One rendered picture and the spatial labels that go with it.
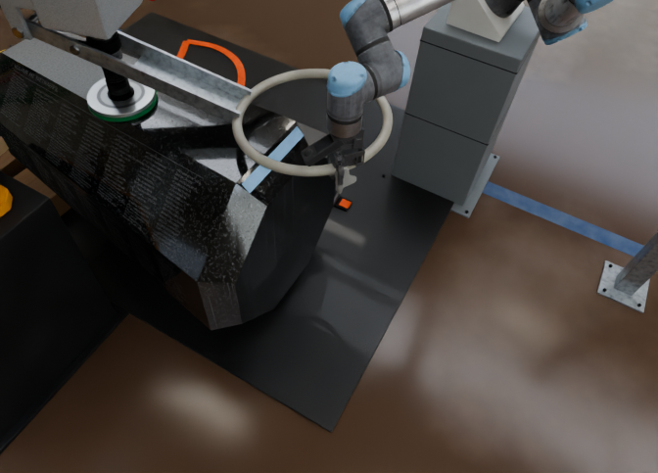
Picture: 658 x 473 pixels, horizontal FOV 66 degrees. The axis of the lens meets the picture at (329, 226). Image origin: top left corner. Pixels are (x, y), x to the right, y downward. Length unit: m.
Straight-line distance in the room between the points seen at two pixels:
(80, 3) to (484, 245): 1.88
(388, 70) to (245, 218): 0.61
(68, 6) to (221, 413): 1.40
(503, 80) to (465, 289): 0.89
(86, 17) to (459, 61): 1.33
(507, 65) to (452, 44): 0.22
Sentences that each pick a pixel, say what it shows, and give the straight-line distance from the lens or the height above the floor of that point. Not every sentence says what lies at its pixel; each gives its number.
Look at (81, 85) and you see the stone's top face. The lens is 1.97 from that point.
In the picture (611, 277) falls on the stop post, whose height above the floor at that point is 0.01.
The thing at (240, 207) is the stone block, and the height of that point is 0.74.
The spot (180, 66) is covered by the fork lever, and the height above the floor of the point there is 0.95.
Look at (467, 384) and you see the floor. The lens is 2.15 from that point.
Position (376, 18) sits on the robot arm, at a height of 1.27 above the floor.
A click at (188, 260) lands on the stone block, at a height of 0.60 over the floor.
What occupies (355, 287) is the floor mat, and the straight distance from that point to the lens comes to 2.23.
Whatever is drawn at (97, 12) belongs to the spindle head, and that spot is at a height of 1.19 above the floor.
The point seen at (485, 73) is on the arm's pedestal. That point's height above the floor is 0.75.
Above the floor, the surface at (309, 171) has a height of 0.90.
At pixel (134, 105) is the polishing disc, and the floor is 0.83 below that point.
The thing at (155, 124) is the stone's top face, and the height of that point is 0.81.
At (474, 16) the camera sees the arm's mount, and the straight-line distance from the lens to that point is 2.15.
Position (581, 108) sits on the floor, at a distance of 3.52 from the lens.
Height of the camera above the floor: 1.92
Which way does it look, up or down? 52 degrees down
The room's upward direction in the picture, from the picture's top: 5 degrees clockwise
